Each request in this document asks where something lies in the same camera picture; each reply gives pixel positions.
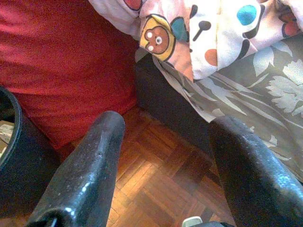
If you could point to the pink cartoon print blanket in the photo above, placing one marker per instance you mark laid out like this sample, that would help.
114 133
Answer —
213 35

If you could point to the red fabric cushion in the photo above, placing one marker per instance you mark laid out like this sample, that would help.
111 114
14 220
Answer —
59 59

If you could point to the dark bed base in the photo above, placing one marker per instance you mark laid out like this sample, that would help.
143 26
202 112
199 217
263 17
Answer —
161 94

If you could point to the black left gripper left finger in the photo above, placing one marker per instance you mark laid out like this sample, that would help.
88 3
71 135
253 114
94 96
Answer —
90 170

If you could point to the grey floral bed sheet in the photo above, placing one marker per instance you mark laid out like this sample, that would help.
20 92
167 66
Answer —
260 89

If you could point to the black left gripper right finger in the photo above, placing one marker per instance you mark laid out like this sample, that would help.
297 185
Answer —
255 179

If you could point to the black round bin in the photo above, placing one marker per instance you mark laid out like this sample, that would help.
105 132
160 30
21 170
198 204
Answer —
28 165

